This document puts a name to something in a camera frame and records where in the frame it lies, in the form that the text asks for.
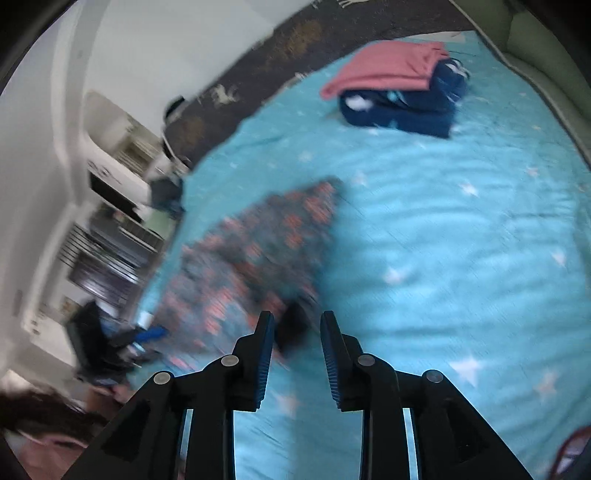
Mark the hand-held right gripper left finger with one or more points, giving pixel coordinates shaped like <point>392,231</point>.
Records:
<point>265,364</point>

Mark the green sofa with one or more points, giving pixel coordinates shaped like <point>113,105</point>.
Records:
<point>545,69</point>

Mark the dark printed bed sheet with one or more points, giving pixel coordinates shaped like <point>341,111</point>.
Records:
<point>286,50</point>

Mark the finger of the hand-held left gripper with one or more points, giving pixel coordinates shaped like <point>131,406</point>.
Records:
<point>150,334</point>

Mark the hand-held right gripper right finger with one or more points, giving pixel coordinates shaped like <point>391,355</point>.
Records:
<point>330,364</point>

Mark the turquoise star blanket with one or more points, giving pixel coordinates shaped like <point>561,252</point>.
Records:
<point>438,221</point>

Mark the floral print garment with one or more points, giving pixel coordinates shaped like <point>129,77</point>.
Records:
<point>258,249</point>

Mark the pink folded garment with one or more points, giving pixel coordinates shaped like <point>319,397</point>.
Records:
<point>388,69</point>

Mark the dark drawer rack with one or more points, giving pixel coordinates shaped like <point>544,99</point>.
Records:
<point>111,258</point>

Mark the person's dark hair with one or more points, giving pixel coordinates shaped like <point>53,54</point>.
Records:
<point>41,410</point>

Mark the white cabinet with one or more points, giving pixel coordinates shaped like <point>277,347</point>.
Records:
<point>120,157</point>

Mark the navy printed folded garment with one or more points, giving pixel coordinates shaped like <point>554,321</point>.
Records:
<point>397,115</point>

